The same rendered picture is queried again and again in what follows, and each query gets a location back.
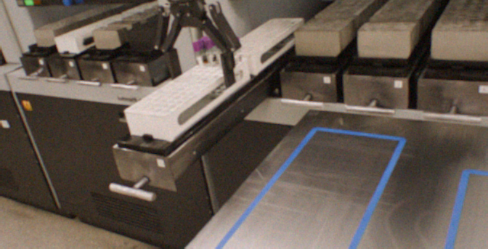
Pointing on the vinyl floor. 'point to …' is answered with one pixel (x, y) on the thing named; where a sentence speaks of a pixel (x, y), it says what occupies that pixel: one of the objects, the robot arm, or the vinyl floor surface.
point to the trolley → (361, 188)
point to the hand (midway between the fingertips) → (202, 78)
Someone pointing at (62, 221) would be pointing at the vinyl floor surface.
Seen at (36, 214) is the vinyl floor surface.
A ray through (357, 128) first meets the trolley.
